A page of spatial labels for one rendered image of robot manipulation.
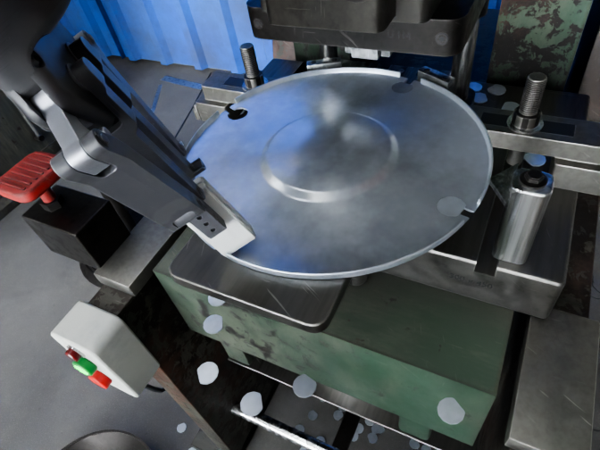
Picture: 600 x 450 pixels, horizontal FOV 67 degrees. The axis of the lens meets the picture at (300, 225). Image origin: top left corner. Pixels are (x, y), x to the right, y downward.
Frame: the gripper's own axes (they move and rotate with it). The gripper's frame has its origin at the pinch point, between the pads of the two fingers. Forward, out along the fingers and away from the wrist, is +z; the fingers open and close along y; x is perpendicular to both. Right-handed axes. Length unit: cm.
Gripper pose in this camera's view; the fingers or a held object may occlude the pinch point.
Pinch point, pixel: (214, 219)
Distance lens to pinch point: 34.2
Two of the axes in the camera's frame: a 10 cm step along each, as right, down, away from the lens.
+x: 8.3, -5.4, -1.1
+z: 4.3, 5.1, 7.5
